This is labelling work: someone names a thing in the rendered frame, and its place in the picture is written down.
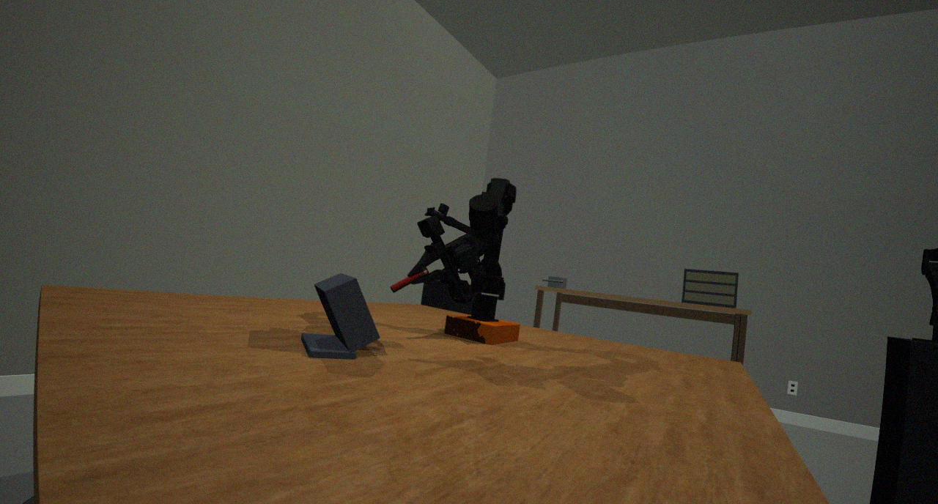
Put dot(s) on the red cylindrical peg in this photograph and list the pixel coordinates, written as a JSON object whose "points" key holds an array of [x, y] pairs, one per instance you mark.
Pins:
{"points": [[397, 286]]}

